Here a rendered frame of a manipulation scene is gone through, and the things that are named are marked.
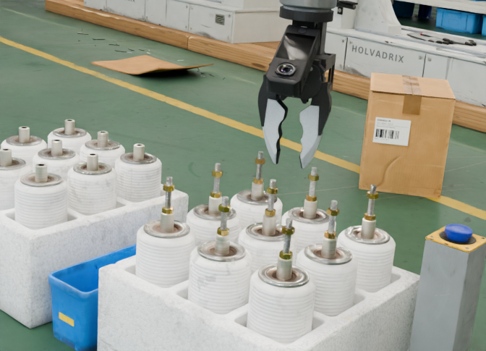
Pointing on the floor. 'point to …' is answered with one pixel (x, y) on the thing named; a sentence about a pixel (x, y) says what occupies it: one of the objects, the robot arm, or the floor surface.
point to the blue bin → (80, 299)
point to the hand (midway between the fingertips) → (288, 158)
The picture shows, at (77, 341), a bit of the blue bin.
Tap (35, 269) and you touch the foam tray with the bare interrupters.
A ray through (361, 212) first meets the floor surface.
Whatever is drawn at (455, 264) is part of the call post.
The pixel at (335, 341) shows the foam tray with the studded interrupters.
